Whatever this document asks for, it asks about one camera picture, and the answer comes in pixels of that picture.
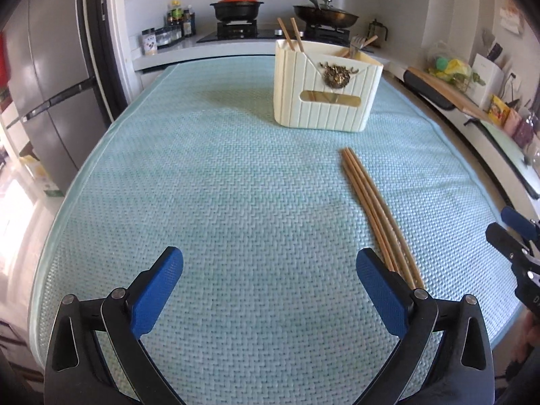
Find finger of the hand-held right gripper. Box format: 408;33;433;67
501;208;540;242
485;223;540;263

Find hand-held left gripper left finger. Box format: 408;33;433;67
44;246;185;405

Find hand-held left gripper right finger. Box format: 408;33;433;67
355;248;496;405

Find bundle of wooden chopsticks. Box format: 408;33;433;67
348;148;425;290
341;152;397;273

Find wooden chopstick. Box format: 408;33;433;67
277;18;295;50
290;18;305;52
345;149;417;290
343;150;408;281

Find cream ribbed utensil holder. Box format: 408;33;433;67
273;39;384;132

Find purple soap bottle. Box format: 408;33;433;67
515;112;539;147

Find light blue woven mat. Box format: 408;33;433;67
29;55;524;405

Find wooden cutting board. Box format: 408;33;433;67
407;66;494;121

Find white knife block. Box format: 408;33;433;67
468;53;506;108

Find black padded bar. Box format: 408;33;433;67
403;70;454;110

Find yellow green carton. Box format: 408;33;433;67
19;154;65;197

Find yellow green plastic bags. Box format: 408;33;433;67
426;42;477;91

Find hanging printed towel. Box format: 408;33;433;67
498;4;528;35

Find glass press pot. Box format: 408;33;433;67
366;19;382;49

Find grey refrigerator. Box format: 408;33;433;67
0;0;106;186

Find set of clear spice jars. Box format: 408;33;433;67
155;24;183;48

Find dark soy sauce bottle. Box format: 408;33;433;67
183;5;197;37

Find black gas stove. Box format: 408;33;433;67
196;21;351;44

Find green cap sauce bottle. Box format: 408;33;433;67
167;0;185;38

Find dark wok with glass lid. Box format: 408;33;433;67
293;0;359;29

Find black pot with red lid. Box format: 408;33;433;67
210;0;264;23

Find red wall box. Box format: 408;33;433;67
0;31;11;114

